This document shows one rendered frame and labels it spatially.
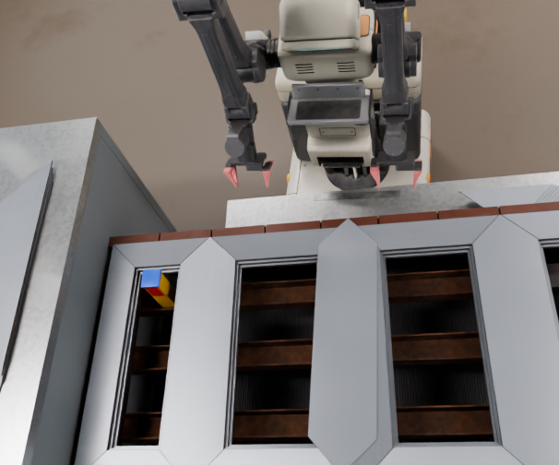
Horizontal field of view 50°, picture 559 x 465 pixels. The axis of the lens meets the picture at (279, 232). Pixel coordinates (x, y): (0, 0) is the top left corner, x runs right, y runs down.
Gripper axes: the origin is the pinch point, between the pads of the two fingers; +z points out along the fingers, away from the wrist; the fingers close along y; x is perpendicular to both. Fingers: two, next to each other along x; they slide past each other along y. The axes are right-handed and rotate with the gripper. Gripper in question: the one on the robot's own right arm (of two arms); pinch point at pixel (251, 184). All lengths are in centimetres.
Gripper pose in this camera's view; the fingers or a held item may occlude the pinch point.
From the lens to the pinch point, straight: 183.9
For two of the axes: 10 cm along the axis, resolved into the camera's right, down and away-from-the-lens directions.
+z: 1.1, 8.3, 5.5
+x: 2.1, -5.6, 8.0
